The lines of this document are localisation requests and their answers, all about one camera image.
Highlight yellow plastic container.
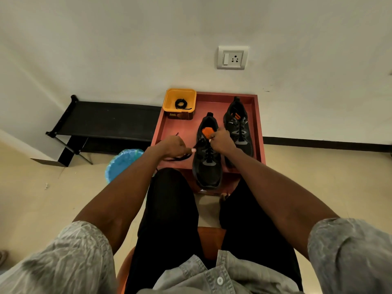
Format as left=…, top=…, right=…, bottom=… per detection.
left=162, top=88, right=197, bottom=120

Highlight person's left forearm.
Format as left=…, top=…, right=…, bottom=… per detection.
left=73, top=146, right=166, bottom=255

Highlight person's grey shirt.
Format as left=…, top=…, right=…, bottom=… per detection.
left=0, top=218, right=392, bottom=294

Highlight person's right forearm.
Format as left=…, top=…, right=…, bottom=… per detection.
left=225, top=146, right=340, bottom=261

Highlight white wall socket with switch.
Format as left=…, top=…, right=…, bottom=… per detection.
left=217, top=46, right=249, bottom=70

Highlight person's left hand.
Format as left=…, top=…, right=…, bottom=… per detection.
left=152, top=136, right=197, bottom=160

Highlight person's black trousers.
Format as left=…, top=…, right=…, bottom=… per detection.
left=124, top=168, right=304, bottom=294

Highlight black folding bench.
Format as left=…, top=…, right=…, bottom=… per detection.
left=46, top=95, right=162, bottom=167

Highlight red wooden tray table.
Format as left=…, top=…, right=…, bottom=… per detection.
left=151, top=92, right=266, bottom=196

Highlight black sneaker with orange lining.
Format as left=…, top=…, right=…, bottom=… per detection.
left=192, top=112, right=223, bottom=190
left=223, top=96, right=254, bottom=169

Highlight orange chair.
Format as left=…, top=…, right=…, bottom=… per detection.
left=116, top=226, right=227, bottom=294

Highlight person's right hand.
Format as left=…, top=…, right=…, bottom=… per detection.
left=209, top=128, right=237, bottom=155

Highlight blue waste bin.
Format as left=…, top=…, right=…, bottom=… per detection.
left=105, top=149, right=145, bottom=184

